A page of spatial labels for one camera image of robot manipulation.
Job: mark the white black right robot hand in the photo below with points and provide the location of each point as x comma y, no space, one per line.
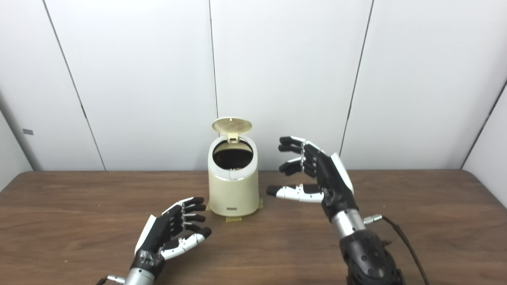
336,186

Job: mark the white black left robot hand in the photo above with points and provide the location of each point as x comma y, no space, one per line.
158,233

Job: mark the cream-colored lidded bin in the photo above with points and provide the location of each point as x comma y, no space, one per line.
233,194

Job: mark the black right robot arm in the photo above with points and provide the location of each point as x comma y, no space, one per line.
368,257

